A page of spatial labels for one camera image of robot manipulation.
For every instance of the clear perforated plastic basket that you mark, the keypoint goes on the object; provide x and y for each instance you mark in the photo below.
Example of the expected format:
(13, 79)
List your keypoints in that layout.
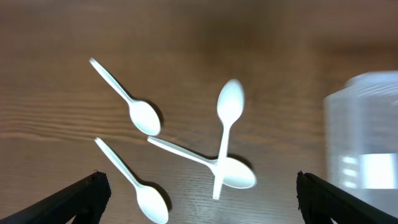
(361, 119)

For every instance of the white spoon crossing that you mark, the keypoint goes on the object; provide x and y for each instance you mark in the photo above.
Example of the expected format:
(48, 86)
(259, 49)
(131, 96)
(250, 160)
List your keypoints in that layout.
(230, 107)

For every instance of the white spoon upper left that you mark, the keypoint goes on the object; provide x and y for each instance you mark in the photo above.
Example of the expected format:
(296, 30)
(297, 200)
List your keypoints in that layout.
(141, 113)

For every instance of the white spoon lower left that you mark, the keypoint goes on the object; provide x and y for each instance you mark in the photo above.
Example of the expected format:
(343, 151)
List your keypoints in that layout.
(149, 199)

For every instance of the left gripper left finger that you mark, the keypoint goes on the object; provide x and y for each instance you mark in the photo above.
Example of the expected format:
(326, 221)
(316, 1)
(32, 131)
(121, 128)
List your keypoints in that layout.
(82, 202)

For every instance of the white spoon lying crossed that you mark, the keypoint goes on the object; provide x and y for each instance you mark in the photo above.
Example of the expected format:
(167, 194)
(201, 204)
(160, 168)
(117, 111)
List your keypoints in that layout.
(237, 175)

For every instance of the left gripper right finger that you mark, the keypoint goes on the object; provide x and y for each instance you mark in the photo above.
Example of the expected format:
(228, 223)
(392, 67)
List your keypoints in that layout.
(323, 203)

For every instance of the white label in basket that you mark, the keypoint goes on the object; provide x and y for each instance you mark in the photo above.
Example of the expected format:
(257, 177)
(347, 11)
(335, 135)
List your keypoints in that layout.
(379, 171)

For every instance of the white spoon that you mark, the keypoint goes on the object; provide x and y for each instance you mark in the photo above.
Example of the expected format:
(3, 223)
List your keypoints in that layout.
(141, 113)
(149, 199)

